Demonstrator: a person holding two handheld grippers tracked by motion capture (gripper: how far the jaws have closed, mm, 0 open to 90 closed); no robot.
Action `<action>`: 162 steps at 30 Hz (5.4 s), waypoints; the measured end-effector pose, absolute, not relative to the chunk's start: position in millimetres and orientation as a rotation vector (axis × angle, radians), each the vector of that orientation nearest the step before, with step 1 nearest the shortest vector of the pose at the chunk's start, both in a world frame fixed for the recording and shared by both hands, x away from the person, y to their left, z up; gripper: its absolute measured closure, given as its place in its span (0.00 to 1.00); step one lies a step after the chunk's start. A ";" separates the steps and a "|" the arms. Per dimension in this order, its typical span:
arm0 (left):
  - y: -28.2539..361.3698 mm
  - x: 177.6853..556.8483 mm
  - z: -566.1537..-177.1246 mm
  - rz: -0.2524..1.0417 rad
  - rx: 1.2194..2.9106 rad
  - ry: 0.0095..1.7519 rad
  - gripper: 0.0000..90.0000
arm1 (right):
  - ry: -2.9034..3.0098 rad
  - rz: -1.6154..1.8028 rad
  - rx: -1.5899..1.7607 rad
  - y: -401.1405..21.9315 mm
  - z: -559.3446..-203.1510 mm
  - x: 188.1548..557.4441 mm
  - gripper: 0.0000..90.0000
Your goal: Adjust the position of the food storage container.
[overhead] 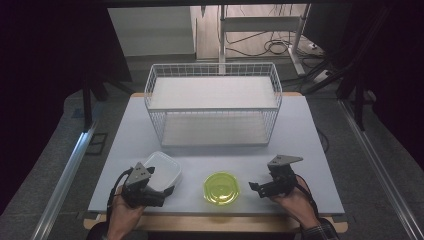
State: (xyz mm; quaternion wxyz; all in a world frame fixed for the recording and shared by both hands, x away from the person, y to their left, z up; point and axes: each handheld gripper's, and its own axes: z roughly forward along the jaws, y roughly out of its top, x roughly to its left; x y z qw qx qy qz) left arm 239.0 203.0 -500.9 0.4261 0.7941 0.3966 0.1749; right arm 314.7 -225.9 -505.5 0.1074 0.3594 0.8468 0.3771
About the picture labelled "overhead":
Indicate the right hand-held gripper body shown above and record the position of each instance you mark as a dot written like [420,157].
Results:
[282,181]

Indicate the person's right hand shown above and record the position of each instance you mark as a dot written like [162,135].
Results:
[298,203]

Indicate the white lidded plastic container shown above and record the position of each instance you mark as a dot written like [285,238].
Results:
[165,170]

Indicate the white desk frame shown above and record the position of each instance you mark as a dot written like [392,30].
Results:
[260,23]

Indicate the black stand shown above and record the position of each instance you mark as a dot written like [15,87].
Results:
[358,100]
[87,103]

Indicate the aluminium rail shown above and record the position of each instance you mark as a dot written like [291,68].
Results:
[380,166]
[68,170]

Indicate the green plastic bowl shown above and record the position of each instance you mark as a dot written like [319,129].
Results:
[221,188]

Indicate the white power strip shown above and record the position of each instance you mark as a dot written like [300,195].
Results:
[321,76]

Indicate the white cabinet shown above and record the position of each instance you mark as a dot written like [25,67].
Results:
[150,30]

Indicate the person's left hand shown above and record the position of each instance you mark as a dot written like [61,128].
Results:
[121,216]

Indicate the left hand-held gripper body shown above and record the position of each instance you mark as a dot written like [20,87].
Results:
[136,176]

